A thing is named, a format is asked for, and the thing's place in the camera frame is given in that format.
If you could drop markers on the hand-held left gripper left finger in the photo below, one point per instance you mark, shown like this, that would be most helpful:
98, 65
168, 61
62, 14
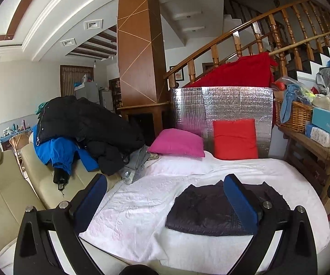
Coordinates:
92, 197

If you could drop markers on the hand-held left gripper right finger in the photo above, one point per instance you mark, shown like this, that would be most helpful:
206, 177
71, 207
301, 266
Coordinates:
239, 203

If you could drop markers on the dark quilted jacket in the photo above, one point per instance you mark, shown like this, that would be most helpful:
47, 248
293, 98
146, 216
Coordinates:
202, 212

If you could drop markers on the grey clothing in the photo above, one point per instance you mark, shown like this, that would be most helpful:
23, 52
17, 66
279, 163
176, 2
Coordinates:
136, 163

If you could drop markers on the blue jacket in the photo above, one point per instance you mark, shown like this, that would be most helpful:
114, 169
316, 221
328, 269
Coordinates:
59, 149

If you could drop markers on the wooden side table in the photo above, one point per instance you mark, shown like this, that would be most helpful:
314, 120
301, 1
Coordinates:
305, 149

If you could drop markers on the white tissue pack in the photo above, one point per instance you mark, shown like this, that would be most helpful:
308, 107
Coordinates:
322, 139

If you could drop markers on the white fleece blanket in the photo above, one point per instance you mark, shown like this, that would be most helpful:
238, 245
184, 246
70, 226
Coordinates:
153, 194

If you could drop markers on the red pillow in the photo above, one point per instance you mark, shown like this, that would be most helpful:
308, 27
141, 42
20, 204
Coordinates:
233, 139

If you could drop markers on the teal cardboard box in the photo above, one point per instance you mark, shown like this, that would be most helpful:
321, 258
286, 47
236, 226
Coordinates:
328, 123

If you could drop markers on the black coat pile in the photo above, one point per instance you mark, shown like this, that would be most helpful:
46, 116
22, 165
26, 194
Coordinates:
90, 120

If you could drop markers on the pink pillow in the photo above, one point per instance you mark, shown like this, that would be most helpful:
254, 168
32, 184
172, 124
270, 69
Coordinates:
176, 143

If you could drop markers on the beige leather sofa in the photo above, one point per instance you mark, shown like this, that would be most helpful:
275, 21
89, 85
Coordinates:
4, 194

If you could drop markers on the wicker basket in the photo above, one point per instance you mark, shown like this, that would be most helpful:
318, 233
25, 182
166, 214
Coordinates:
296, 117

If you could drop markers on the silver foil insulation panel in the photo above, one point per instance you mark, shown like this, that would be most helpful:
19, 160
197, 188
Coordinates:
233, 103

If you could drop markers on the cluttered small table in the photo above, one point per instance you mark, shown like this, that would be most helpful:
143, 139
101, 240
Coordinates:
10, 137

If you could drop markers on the green cloth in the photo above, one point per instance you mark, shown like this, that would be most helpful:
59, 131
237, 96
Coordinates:
41, 107

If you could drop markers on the grey refrigerator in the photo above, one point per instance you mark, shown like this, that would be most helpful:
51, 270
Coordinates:
87, 93

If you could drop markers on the dark wooden shelf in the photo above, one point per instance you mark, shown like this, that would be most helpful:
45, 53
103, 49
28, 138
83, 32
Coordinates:
115, 94

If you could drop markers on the blue cloth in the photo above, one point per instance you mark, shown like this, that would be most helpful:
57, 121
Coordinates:
289, 97

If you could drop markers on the red blanket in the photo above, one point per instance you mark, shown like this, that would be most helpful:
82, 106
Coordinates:
239, 71

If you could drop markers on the wooden pillar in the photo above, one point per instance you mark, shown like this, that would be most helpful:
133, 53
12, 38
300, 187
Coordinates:
139, 48

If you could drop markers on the wooden stair railing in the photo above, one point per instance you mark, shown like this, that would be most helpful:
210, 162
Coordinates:
275, 31

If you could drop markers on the framed wall picture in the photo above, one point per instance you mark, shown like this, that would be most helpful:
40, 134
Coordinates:
179, 75

